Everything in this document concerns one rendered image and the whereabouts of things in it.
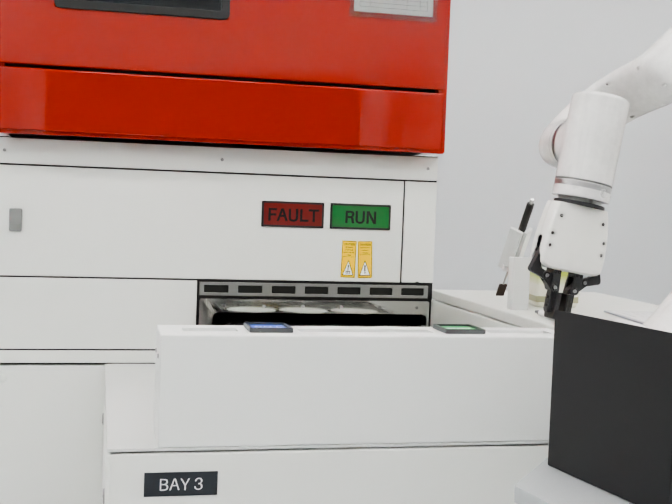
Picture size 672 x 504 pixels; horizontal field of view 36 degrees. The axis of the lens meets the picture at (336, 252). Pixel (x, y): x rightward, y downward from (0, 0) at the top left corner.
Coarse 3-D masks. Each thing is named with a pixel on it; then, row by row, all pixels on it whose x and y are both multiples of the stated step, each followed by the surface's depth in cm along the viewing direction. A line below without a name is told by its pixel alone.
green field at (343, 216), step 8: (336, 208) 192; (344, 208) 193; (352, 208) 193; (360, 208) 193; (368, 208) 194; (376, 208) 194; (384, 208) 194; (336, 216) 192; (344, 216) 193; (352, 216) 193; (360, 216) 193; (368, 216) 194; (376, 216) 194; (384, 216) 194; (336, 224) 192; (344, 224) 193; (352, 224) 193; (360, 224) 194; (368, 224) 194; (376, 224) 194; (384, 224) 195
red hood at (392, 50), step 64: (0, 0) 172; (64, 0) 174; (128, 0) 178; (192, 0) 180; (256, 0) 182; (320, 0) 185; (384, 0) 187; (448, 0) 190; (0, 64) 173; (64, 64) 175; (128, 64) 178; (192, 64) 180; (256, 64) 183; (320, 64) 185; (384, 64) 188; (0, 128) 174; (64, 128) 176; (128, 128) 178; (192, 128) 181; (256, 128) 183; (320, 128) 186; (384, 128) 189
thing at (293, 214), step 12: (264, 204) 189; (276, 204) 190; (288, 204) 190; (300, 204) 191; (312, 204) 191; (264, 216) 189; (276, 216) 190; (288, 216) 190; (300, 216) 191; (312, 216) 191
